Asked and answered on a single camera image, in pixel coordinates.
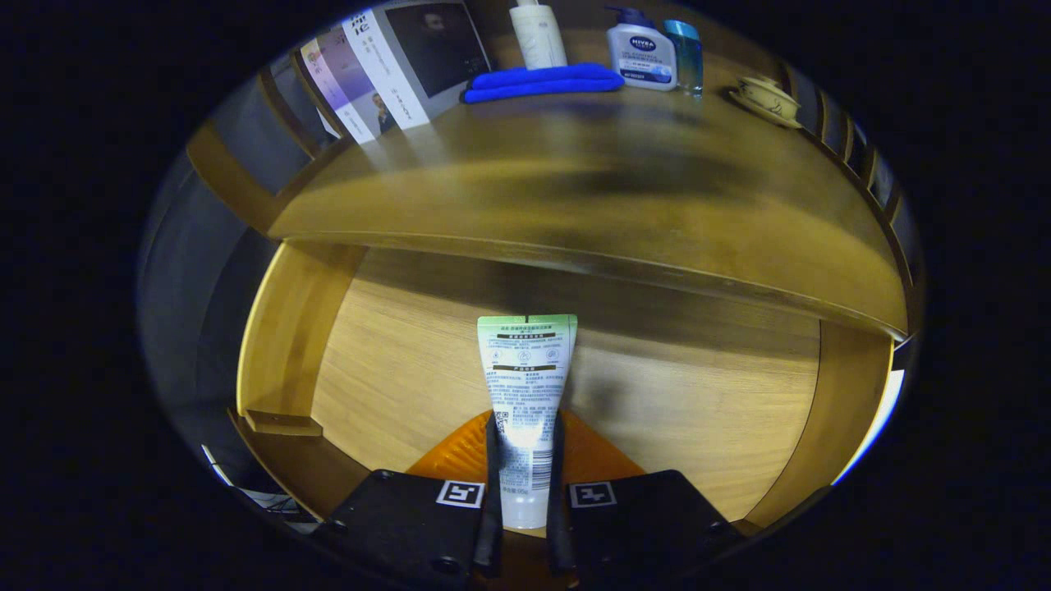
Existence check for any blue folded cloth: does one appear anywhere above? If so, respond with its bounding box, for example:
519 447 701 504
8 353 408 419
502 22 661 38
461 62 626 105

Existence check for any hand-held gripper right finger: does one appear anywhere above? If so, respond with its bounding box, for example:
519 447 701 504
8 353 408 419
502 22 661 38
546 410 744 580

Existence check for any white pump bottle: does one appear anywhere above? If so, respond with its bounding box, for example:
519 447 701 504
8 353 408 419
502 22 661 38
507 0 569 71

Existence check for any white bottle with blue cap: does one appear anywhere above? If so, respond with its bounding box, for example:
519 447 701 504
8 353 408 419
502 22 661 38
606 6 679 92

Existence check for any black backdrop cloth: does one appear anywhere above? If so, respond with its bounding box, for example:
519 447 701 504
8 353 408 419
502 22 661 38
138 49 284 469

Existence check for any wooden countertop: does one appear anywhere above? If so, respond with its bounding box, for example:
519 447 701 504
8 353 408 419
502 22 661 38
267 33 911 341

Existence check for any purple book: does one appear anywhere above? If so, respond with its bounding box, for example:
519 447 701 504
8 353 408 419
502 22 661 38
300 25 379 147

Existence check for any white book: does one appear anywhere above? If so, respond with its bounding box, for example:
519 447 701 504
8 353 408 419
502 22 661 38
341 0 493 132

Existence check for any brown wooden drawer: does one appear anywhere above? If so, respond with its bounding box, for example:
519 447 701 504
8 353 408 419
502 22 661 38
234 240 896 534

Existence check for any brown wooden cabinet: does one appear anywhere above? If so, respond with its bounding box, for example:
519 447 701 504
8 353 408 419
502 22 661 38
185 0 927 346

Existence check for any clear blue bottle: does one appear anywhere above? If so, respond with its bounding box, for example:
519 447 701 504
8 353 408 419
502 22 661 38
663 19 705 98

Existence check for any beige lidded teacup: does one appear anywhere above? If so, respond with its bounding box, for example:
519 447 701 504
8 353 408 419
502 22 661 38
727 74 804 131

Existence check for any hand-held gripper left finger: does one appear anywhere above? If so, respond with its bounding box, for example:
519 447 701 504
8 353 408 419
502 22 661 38
316 410 503 580

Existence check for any white green cream tube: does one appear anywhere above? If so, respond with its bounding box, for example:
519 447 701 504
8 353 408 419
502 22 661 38
477 314 579 530

